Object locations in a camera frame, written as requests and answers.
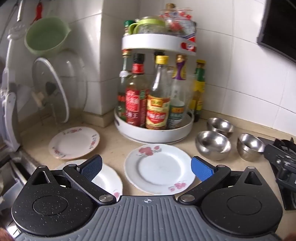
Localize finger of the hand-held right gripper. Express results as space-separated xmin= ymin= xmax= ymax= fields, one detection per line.
xmin=264 ymin=138 xmax=296 ymax=186

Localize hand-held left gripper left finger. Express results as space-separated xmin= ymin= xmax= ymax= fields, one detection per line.
xmin=31 ymin=155 xmax=117 ymax=205

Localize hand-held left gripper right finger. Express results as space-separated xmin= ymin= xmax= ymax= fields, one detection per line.
xmin=178 ymin=156 xmax=264 ymax=205

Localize white floral plate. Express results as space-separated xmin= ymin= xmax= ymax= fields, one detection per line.
xmin=54 ymin=159 xmax=123 ymax=202
xmin=124 ymin=144 xmax=196 ymax=195
xmin=48 ymin=126 xmax=100 ymax=160

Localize stainless steel bowl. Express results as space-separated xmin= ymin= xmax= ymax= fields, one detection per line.
xmin=195 ymin=130 xmax=232 ymax=161
xmin=206 ymin=117 xmax=234 ymax=138
xmin=237 ymin=133 xmax=266 ymax=162

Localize black gas stove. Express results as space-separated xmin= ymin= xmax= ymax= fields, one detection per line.
xmin=258 ymin=137 xmax=296 ymax=211

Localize steel sink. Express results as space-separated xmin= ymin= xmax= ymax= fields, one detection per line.
xmin=0 ymin=144 xmax=37 ymax=232

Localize yellow cap yellow red bottle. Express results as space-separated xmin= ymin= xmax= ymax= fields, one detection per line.
xmin=146 ymin=55 xmax=171 ymax=130

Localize green yellow label sauce bottle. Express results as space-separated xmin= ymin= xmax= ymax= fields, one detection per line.
xmin=190 ymin=60 xmax=206 ymax=122

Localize clear bottle purple label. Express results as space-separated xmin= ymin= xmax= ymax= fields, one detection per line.
xmin=168 ymin=54 xmax=188 ymax=129

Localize red cap red label bottle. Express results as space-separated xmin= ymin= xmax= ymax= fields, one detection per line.
xmin=125 ymin=53 xmax=149 ymax=127

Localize white rim glass pot lid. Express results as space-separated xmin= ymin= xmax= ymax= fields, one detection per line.
xmin=32 ymin=57 xmax=70 ymax=123

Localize green bottle at rack left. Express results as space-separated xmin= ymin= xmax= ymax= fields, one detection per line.
xmin=117 ymin=49 xmax=133 ymax=118

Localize clear glass pot lid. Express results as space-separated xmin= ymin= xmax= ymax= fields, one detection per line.
xmin=57 ymin=50 xmax=88 ymax=114

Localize white lid rack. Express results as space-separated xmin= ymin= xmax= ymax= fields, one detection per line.
xmin=0 ymin=35 xmax=21 ymax=151

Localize black range hood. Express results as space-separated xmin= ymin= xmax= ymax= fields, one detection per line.
xmin=257 ymin=0 xmax=296 ymax=58

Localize white two-tier rotating rack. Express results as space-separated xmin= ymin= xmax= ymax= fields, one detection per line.
xmin=113 ymin=32 xmax=197 ymax=144

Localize green plastic measuring jug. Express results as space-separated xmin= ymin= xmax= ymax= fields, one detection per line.
xmin=24 ymin=17 xmax=71 ymax=56

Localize small green cap bottle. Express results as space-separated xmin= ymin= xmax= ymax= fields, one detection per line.
xmin=124 ymin=20 xmax=134 ymax=36

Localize red print plastic packets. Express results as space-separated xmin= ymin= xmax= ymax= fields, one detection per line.
xmin=159 ymin=7 xmax=197 ymax=39

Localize green lidded glass jar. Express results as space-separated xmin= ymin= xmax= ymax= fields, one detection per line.
xmin=128 ymin=17 xmax=167 ymax=35

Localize white slotted spoon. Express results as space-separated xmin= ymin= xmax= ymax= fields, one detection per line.
xmin=7 ymin=22 xmax=26 ymax=40

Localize red handled utensil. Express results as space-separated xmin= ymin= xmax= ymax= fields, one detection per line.
xmin=30 ymin=2 xmax=44 ymax=26

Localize metal utensil handle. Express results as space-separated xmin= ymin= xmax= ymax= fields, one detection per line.
xmin=16 ymin=0 xmax=24 ymax=22

